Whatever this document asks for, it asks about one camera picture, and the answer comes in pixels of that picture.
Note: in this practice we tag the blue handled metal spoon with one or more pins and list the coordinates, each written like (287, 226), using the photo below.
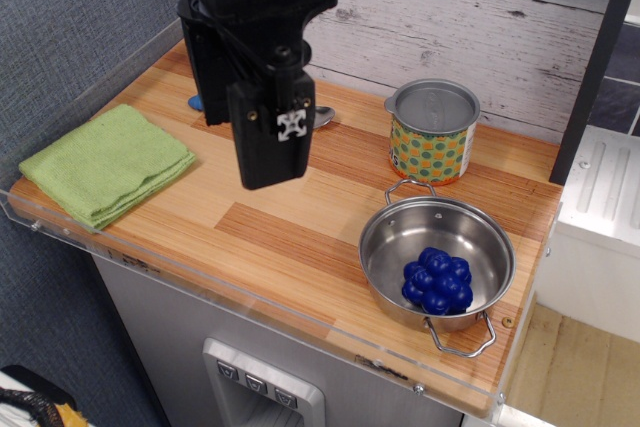
(323, 116)

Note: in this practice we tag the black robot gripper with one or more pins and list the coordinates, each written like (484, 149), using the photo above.
(231, 45)

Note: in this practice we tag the black right frame post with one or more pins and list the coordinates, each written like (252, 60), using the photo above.
(604, 45)

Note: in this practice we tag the silver pan with handles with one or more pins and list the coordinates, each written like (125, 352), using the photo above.
(398, 233)

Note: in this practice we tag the black and yellow object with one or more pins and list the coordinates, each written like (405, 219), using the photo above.
(28, 399)

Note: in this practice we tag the grey toy fridge cabinet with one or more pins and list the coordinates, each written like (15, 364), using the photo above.
(169, 326)

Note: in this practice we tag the white toy sink unit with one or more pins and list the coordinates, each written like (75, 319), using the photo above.
(590, 269)

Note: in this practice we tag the patterned can with grey lid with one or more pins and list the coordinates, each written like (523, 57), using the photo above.
(433, 122)

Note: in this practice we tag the green folded rag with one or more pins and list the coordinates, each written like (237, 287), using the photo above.
(100, 170)

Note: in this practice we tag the blue toy grape cluster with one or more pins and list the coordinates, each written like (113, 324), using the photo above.
(438, 283)

